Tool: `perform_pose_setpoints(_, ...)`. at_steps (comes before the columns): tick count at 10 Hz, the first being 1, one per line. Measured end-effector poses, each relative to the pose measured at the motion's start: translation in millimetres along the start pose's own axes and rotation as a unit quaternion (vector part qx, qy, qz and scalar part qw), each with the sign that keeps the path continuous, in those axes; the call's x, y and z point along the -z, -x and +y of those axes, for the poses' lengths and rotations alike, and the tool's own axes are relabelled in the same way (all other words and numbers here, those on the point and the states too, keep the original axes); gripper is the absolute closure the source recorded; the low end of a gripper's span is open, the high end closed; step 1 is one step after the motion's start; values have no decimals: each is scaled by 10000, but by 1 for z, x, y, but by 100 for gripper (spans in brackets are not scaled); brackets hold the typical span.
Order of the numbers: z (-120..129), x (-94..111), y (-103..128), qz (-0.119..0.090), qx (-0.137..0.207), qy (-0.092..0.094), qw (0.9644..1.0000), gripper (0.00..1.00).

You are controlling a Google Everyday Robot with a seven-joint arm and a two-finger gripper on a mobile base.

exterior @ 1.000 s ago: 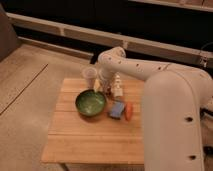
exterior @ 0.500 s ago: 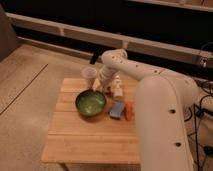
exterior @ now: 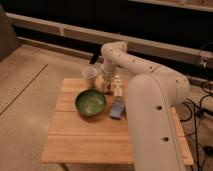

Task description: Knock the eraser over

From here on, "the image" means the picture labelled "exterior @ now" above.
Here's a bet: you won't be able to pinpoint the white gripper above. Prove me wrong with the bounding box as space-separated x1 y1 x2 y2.
95 72 112 94

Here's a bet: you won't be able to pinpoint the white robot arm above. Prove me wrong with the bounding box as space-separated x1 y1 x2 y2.
101 41 190 171

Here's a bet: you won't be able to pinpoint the green bowl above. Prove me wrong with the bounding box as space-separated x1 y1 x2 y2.
75 90 107 117

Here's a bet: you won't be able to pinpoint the blue sponge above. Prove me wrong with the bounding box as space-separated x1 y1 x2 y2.
109 101 125 119

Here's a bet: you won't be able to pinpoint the white shelf rail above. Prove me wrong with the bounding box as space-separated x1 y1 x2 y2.
6 13 213 59

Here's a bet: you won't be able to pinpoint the black cables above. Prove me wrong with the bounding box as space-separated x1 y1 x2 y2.
179 41 213 171

